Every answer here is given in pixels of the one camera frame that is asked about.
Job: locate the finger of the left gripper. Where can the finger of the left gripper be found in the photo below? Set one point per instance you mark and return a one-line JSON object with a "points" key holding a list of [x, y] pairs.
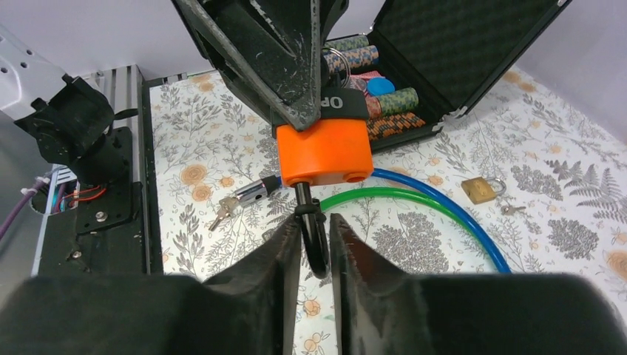
{"points": [[330, 12], [268, 52]]}

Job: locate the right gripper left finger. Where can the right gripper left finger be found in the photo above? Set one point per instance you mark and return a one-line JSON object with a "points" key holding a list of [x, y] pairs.
{"points": [[248, 308]]}

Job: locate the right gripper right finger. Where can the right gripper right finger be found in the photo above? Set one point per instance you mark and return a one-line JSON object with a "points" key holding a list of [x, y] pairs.
{"points": [[381, 309]]}

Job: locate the blue cable lock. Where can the blue cable lock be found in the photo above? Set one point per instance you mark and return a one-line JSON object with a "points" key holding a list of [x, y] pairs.
{"points": [[421, 193]]}

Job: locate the orange black padlock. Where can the orange black padlock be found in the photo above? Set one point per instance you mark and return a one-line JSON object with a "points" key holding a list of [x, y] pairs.
{"points": [[335, 149]]}

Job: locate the small brass padlock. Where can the small brass padlock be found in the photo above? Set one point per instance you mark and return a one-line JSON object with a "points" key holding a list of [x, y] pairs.
{"points": [[482, 190]]}

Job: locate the black poker chip case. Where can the black poker chip case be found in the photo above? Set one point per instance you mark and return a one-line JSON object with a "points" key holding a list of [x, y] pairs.
{"points": [[450, 52]]}

